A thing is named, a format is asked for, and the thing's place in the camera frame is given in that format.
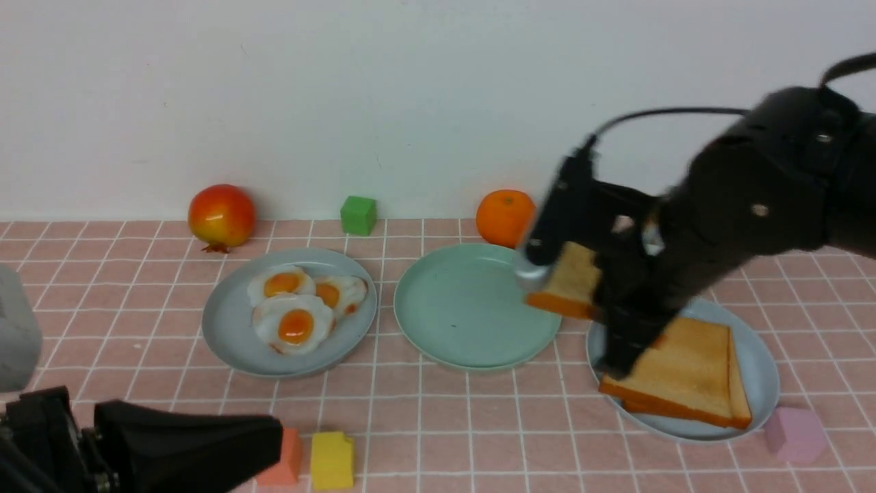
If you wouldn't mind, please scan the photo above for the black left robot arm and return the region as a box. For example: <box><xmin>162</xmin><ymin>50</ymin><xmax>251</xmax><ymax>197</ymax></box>
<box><xmin>1</xmin><ymin>266</ymin><xmax>283</xmax><ymax>492</ymax></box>

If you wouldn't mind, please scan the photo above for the fried egg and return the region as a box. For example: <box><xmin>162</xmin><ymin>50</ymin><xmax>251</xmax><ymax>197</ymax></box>
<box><xmin>315</xmin><ymin>277</ymin><xmax>369</xmax><ymax>320</ymax></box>
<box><xmin>253</xmin><ymin>294</ymin><xmax>337</xmax><ymax>355</ymax></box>
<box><xmin>246</xmin><ymin>264</ymin><xmax>316</xmax><ymax>307</ymax></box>

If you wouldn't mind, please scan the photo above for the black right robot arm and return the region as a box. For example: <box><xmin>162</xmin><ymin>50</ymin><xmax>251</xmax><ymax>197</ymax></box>
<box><xmin>595</xmin><ymin>87</ymin><xmax>874</xmax><ymax>380</ymax></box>

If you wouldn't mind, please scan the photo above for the green centre plate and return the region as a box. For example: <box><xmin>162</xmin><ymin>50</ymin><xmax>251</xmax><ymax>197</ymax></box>
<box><xmin>394</xmin><ymin>243</ymin><xmax>561</xmax><ymax>372</ymax></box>

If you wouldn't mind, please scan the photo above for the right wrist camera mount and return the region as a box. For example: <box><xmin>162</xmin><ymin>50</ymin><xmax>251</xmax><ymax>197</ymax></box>
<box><xmin>512</xmin><ymin>146</ymin><xmax>609</xmax><ymax>293</ymax></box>

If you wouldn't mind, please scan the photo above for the green cube block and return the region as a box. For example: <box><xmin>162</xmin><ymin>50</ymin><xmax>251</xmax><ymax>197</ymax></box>
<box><xmin>340</xmin><ymin>194</ymin><xmax>378</xmax><ymax>236</ymax></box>

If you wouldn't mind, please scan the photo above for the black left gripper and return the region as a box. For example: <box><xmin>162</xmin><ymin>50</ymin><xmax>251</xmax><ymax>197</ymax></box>
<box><xmin>1</xmin><ymin>386</ymin><xmax>283</xmax><ymax>492</ymax></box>

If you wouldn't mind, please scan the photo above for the toast slice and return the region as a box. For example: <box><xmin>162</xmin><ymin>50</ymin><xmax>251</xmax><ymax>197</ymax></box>
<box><xmin>524</xmin><ymin>242</ymin><xmax>602</xmax><ymax>320</ymax></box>
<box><xmin>621</xmin><ymin>400</ymin><xmax>686</xmax><ymax>419</ymax></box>
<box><xmin>598</xmin><ymin>318</ymin><xmax>753</xmax><ymax>429</ymax></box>

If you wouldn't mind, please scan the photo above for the orange tangerine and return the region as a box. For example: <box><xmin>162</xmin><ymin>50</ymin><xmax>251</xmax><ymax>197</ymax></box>
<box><xmin>475</xmin><ymin>188</ymin><xmax>536</xmax><ymax>249</ymax></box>

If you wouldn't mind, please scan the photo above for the grey-blue egg plate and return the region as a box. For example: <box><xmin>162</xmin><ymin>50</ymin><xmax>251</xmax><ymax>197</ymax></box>
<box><xmin>201</xmin><ymin>249</ymin><xmax>379</xmax><ymax>378</ymax></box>

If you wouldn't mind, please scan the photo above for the light blue bread plate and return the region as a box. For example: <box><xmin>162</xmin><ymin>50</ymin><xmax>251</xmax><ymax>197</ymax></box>
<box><xmin>608</xmin><ymin>297</ymin><xmax>780</xmax><ymax>445</ymax></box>

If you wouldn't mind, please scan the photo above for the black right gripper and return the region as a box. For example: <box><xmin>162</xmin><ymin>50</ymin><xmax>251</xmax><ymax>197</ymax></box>
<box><xmin>595</xmin><ymin>185</ymin><xmax>775</xmax><ymax>381</ymax></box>

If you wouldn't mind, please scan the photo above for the orange cube block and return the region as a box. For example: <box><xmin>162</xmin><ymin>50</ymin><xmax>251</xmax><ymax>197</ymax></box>
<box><xmin>256</xmin><ymin>427</ymin><xmax>303</xmax><ymax>487</ymax></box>

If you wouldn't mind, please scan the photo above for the red pomegranate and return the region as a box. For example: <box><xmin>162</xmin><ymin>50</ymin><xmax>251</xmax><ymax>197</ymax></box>
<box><xmin>188</xmin><ymin>184</ymin><xmax>257</xmax><ymax>255</ymax></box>

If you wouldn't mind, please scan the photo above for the pink block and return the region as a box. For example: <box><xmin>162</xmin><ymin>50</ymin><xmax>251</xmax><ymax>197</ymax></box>
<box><xmin>763</xmin><ymin>407</ymin><xmax>828</xmax><ymax>464</ymax></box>

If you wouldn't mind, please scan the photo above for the yellow block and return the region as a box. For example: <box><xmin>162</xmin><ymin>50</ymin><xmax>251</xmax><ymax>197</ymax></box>
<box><xmin>310</xmin><ymin>431</ymin><xmax>355</xmax><ymax>491</ymax></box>

